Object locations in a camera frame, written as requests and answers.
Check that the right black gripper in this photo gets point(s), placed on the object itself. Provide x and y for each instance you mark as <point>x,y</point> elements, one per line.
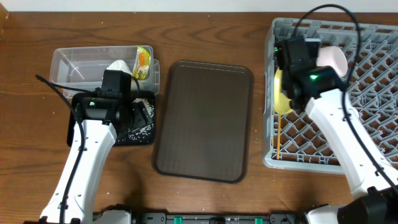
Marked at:
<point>288,90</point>

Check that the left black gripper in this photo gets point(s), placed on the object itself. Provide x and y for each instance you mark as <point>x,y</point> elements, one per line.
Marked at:
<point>140,114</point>

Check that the pile of rice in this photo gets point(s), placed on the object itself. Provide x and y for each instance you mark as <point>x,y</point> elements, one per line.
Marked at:
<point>144,135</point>

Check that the yellow plate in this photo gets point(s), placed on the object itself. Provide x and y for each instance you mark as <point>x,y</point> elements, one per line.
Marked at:
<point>281,102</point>

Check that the wooden chopstick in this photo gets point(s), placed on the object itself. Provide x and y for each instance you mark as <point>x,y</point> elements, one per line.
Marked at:
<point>278,136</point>

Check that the white pink bowl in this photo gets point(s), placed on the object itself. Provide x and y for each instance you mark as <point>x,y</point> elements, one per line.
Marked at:
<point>334,57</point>

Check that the green yellow snack wrapper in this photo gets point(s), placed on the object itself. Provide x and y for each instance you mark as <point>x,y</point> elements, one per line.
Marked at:
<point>142,64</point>

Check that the white tissue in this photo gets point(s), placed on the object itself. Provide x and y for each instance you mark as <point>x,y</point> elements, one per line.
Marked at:
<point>120,65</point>

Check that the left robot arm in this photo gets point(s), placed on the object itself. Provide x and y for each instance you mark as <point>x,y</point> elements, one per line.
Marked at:
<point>73,200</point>

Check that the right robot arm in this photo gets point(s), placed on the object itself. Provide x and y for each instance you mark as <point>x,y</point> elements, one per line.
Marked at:
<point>372,180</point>

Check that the grey dishwasher rack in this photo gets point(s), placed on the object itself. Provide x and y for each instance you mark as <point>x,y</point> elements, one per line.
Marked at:
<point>372,91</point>

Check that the black plastic bin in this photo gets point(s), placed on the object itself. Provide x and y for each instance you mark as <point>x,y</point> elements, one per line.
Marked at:
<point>112,118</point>

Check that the dark brown tray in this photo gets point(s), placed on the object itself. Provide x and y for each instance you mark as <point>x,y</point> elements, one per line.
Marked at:
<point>206,121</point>

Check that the clear plastic bin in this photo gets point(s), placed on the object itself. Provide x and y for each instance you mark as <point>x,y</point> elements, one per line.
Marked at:
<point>83,67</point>

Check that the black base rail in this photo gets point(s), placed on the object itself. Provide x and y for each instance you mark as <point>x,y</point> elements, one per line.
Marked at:
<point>202,218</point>

